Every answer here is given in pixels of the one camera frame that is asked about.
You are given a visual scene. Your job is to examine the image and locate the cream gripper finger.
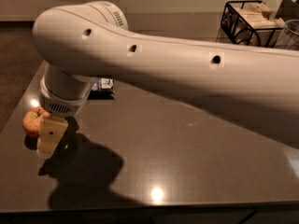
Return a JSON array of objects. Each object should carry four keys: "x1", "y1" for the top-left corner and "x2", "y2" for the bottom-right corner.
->
[{"x1": 36, "y1": 116, "x2": 68, "y2": 159}]

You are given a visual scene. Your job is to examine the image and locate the red yellow apple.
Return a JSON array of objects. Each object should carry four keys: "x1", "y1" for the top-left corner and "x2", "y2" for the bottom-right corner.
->
[{"x1": 22, "y1": 106, "x2": 50, "y2": 138}]

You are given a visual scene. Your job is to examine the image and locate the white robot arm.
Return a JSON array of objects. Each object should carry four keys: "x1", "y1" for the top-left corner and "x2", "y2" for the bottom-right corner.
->
[{"x1": 33, "y1": 1, "x2": 299, "y2": 146}]

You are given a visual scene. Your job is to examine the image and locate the blue chip bag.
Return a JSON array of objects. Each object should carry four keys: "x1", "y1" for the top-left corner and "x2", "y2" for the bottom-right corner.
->
[{"x1": 90, "y1": 78, "x2": 114, "y2": 95}]

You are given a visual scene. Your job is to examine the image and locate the packets in basket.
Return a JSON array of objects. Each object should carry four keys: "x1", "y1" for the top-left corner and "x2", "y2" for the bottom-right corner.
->
[{"x1": 234, "y1": 2, "x2": 285, "y2": 48}]

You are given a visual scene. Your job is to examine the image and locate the clear glass container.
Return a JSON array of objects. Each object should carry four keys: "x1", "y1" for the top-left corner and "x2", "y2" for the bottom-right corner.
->
[{"x1": 275, "y1": 20, "x2": 299, "y2": 50}]

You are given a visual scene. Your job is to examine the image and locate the black wire basket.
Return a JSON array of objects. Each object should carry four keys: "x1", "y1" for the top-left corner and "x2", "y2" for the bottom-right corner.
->
[{"x1": 221, "y1": 0, "x2": 285, "y2": 48}]

